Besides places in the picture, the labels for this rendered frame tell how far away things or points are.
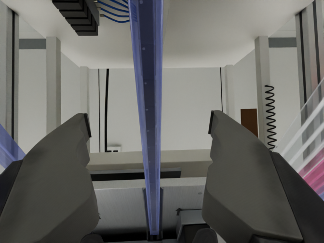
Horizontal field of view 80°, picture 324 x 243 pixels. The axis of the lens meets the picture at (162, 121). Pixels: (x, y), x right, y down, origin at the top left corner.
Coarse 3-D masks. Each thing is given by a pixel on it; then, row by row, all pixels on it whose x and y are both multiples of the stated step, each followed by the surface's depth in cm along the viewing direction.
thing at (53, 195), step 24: (72, 120) 11; (48, 144) 9; (72, 144) 9; (24, 168) 8; (48, 168) 8; (72, 168) 8; (24, 192) 7; (48, 192) 7; (72, 192) 7; (0, 216) 6; (24, 216) 6; (48, 216) 6; (72, 216) 6; (96, 216) 7; (0, 240) 5; (24, 240) 5; (48, 240) 5; (72, 240) 6
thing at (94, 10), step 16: (64, 0) 34; (80, 0) 35; (96, 0) 40; (112, 0) 38; (64, 16) 38; (80, 16) 38; (96, 16) 44; (128, 16) 45; (80, 32) 44; (96, 32) 45
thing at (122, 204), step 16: (96, 176) 27; (112, 176) 27; (128, 176) 28; (144, 176) 28; (160, 176) 28; (176, 176) 28; (96, 192) 22; (112, 192) 22; (128, 192) 22; (144, 192) 22; (160, 192) 22; (176, 192) 23; (192, 192) 23; (112, 208) 25; (128, 208) 25; (144, 208) 25; (160, 208) 25; (176, 208) 26; (192, 208) 26; (112, 224) 29; (128, 224) 29; (144, 224) 30; (160, 224) 30; (176, 224) 31
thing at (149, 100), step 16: (128, 0) 7; (144, 0) 7; (160, 0) 8; (144, 16) 8; (160, 16) 8; (144, 32) 8; (160, 32) 8; (144, 48) 9; (160, 48) 9; (144, 64) 9; (160, 64) 9; (144, 80) 10; (160, 80) 10; (144, 96) 11; (160, 96) 11; (144, 112) 12; (160, 112) 12; (144, 128) 13; (160, 128) 13; (144, 144) 14; (160, 144) 14; (144, 160) 15; (160, 160) 15
